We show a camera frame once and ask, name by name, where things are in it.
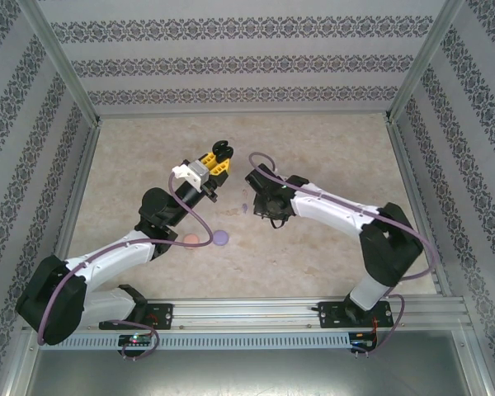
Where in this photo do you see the grey metal shelf panel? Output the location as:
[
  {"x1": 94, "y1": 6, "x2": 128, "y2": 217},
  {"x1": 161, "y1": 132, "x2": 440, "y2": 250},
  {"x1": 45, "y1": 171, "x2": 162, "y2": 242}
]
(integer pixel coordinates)
[{"x1": 22, "y1": 348, "x2": 486, "y2": 396}]

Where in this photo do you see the left aluminium side rail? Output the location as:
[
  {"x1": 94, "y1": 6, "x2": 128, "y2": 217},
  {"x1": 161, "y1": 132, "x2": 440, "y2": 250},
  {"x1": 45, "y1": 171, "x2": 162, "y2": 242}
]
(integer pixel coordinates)
[{"x1": 40, "y1": 121, "x2": 103, "y2": 301}]

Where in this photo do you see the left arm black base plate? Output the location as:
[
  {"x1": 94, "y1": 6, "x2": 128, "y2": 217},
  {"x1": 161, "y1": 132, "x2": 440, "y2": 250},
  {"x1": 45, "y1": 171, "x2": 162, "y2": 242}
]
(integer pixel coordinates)
[{"x1": 98, "y1": 303, "x2": 175, "y2": 331}]

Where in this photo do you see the left aluminium frame post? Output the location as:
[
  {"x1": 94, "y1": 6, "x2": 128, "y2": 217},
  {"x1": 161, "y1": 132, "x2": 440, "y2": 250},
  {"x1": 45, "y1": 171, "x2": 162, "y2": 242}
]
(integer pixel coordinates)
[{"x1": 22, "y1": 0, "x2": 103, "y2": 127}]

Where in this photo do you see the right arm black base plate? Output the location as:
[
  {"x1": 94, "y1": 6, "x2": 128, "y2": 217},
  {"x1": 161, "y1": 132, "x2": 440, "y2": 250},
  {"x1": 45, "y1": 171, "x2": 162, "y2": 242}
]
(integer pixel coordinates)
[{"x1": 318, "y1": 300, "x2": 393, "y2": 330}]

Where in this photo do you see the black earbud charging case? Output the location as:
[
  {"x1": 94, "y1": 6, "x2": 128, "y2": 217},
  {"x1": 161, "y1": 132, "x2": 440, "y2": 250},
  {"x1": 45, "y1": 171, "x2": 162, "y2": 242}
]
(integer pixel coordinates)
[{"x1": 211, "y1": 139, "x2": 234, "y2": 161}]

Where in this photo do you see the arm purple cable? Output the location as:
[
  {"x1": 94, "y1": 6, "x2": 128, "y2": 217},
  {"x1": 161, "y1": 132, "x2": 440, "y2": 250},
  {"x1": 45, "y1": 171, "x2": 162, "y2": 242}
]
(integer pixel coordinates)
[
  {"x1": 247, "y1": 151, "x2": 441, "y2": 360},
  {"x1": 36, "y1": 172, "x2": 215, "y2": 362}
]

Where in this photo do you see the right aluminium side rail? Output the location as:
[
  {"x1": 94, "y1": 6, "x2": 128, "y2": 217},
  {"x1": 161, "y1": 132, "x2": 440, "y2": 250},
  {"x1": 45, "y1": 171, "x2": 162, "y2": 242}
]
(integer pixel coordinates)
[{"x1": 384, "y1": 119, "x2": 455, "y2": 299}]

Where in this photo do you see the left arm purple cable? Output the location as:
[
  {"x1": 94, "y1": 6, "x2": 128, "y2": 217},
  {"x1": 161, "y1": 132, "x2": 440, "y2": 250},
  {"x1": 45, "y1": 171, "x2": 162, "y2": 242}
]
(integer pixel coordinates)
[{"x1": 36, "y1": 172, "x2": 215, "y2": 362}]

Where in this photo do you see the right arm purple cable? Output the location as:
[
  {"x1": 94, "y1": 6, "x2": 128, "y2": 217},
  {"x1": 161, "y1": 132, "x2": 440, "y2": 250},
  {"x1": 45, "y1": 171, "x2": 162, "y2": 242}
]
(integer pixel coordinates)
[{"x1": 247, "y1": 151, "x2": 441, "y2": 360}]

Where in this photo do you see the right aluminium frame post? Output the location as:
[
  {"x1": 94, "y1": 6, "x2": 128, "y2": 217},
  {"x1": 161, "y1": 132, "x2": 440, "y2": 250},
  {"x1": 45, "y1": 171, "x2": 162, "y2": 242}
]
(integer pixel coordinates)
[{"x1": 384, "y1": 0, "x2": 468, "y2": 124}]

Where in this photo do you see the aluminium frame post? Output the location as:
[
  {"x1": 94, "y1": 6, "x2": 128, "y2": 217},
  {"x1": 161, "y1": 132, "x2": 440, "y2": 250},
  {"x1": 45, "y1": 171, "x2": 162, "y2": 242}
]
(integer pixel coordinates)
[
  {"x1": 384, "y1": 0, "x2": 468, "y2": 124},
  {"x1": 22, "y1": 0, "x2": 103, "y2": 127}
]

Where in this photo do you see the slotted grey cable duct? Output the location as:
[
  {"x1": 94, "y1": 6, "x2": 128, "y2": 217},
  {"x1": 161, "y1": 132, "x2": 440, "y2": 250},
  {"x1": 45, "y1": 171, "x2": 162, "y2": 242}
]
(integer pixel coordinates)
[{"x1": 39, "y1": 332, "x2": 351, "y2": 351}]

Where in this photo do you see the aluminium side rail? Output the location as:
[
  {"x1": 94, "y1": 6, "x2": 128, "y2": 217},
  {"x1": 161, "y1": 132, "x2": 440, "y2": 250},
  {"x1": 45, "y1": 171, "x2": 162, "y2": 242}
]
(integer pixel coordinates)
[
  {"x1": 40, "y1": 121, "x2": 103, "y2": 301},
  {"x1": 384, "y1": 119, "x2": 455, "y2": 299}
]

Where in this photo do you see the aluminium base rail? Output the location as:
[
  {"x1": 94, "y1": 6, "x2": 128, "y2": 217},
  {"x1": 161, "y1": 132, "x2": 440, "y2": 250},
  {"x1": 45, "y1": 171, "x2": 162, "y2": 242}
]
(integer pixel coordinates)
[{"x1": 24, "y1": 297, "x2": 471, "y2": 331}]

